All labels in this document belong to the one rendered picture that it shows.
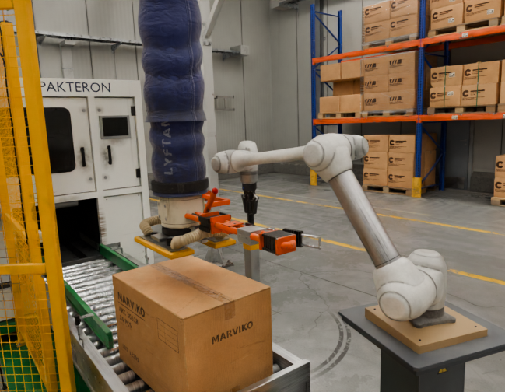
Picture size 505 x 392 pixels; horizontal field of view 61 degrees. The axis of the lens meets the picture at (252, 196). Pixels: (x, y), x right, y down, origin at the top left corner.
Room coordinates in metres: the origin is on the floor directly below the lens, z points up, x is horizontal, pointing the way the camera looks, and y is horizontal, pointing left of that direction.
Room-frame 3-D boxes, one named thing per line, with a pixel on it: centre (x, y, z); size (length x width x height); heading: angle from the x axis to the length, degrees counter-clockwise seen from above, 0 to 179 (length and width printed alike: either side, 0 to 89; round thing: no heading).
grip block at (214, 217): (1.51, 0.14, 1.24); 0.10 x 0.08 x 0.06; 127
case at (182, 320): (1.70, 0.28, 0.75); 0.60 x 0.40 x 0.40; 40
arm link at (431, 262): (1.62, -0.68, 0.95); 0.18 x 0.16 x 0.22; 139
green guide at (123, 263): (2.81, 0.76, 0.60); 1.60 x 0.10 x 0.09; 36
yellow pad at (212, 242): (1.76, 0.21, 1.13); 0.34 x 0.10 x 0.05; 37
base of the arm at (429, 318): (1.66, -0.67, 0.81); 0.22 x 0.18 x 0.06; 15
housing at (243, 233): (1.34, 0.01, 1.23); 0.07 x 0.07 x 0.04; 37
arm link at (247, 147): (2.17, 0.02, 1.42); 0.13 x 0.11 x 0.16; 139
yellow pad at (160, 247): (1.65, 0.36, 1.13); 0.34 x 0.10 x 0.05; 37
